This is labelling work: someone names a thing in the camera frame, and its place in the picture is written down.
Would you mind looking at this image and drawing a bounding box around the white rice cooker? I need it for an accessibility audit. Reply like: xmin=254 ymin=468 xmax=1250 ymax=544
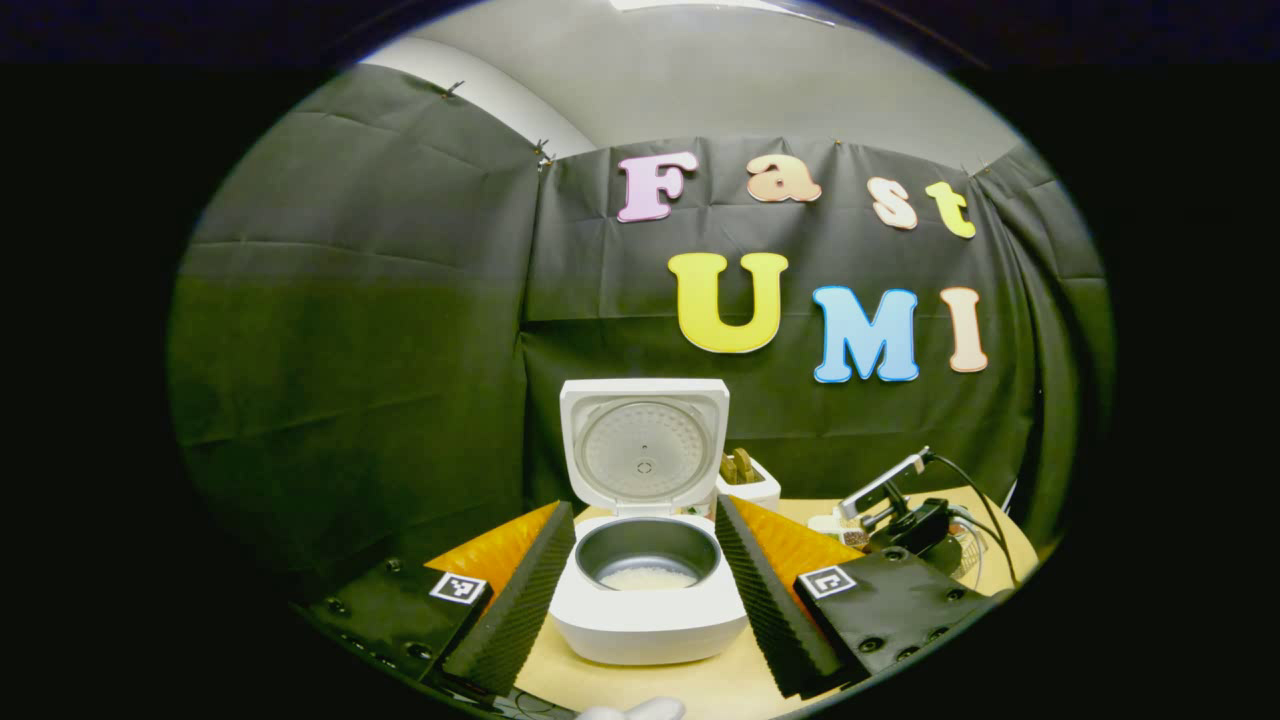
xmin=548 ymin=378 xmax=752 ymax=667

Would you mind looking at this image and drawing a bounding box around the black backdrop cloth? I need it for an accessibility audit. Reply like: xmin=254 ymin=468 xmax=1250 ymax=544
xmin=168 ymin=65 xmax=1116 ymax=601

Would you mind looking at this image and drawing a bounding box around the white rice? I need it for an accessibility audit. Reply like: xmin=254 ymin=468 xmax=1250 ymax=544
xmin=599 ymin=565 xmax=699 ymax=592

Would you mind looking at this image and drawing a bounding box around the large ceiling light panel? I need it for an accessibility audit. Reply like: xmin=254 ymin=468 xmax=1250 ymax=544
xmin=610 ymin=0 xmax=833 ymax=23

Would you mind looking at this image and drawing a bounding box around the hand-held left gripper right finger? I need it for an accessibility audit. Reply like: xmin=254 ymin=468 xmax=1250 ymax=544
xmin=715 ymin=493 xmax=991 ymax=699

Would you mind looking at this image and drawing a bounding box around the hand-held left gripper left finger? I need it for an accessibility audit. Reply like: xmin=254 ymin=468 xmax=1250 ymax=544
xmin=300 ymin=502 xmax=579 ymax=699

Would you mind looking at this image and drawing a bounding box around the black cable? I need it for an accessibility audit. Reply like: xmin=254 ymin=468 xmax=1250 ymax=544
xmin=925 ymin=454 xmax=1022 ymax=589

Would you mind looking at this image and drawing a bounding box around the white toaster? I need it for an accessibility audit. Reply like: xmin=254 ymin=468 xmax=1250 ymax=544
xmin=715 ymin=452 xmax=783 ymax=514

